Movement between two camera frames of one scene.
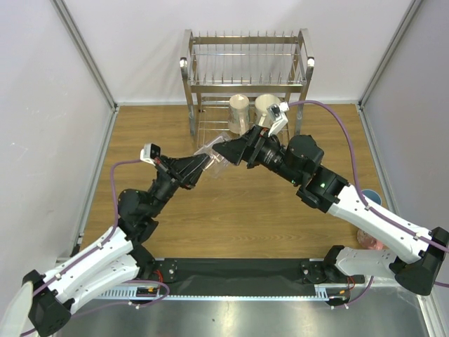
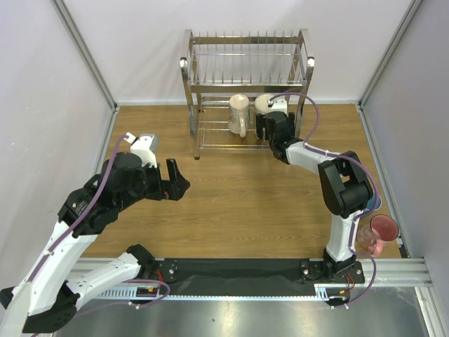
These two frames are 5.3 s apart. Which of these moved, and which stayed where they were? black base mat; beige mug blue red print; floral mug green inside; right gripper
Moved: right gripper
Stayed: black base mat; floral mug green inside; beige mug blue red print
